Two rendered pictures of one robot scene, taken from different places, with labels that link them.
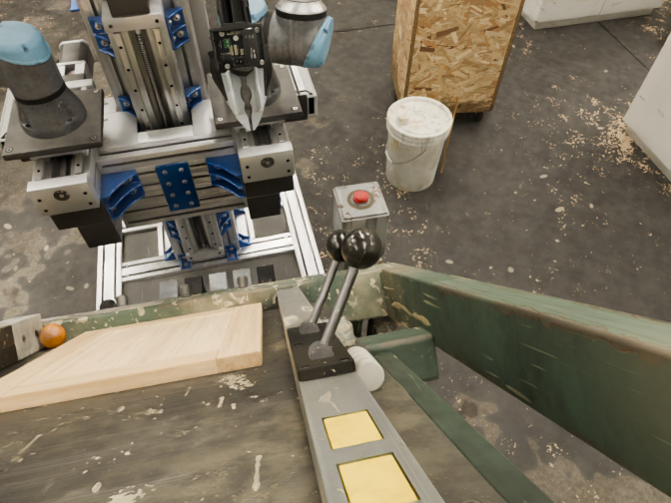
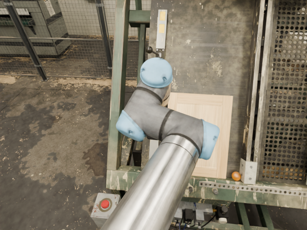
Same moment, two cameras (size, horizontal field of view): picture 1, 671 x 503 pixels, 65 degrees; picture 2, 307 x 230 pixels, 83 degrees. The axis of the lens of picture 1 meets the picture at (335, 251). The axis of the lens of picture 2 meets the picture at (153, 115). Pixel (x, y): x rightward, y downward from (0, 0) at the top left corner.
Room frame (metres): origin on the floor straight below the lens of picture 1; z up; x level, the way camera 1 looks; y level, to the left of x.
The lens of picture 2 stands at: (1.14, 0.28, 1.86)
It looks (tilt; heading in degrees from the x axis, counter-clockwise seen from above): 43 degrees down; 198
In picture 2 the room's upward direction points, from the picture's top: straight up
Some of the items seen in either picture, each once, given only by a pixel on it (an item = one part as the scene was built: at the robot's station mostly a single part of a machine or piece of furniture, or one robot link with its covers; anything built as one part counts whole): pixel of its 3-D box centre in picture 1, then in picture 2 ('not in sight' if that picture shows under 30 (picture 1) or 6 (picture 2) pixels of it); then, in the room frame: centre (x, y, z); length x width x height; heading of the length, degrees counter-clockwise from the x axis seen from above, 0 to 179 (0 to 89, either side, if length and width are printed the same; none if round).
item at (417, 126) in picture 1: (417, 138); not in sight; (1.95, -0.38, 0.24); 0.32 x 0.30 x 0.47; 105
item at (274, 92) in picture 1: (250, 75); not in sight; (1.17, 0.23, 1.09); 0.15 x 0.15 x 0.10
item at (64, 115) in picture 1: (46, 102); not in sight; (1.05, 0.70, 1.09); 0.15 x 0.15 x 0.10
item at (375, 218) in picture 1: (358, 223); (108, 211); (0.89, -0.06, 0.84); 0.12 x 0.12 x 0.18; 12
